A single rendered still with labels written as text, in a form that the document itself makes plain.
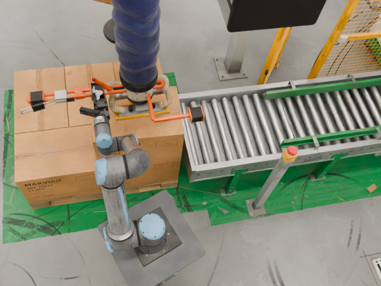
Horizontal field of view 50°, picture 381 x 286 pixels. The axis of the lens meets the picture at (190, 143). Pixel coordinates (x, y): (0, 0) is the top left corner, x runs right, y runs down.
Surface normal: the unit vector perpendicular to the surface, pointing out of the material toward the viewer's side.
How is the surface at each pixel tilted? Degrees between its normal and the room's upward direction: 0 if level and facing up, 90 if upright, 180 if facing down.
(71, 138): 0
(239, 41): 90
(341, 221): 0
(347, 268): 0
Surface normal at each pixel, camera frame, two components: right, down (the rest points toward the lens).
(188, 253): 0.09, -0.49
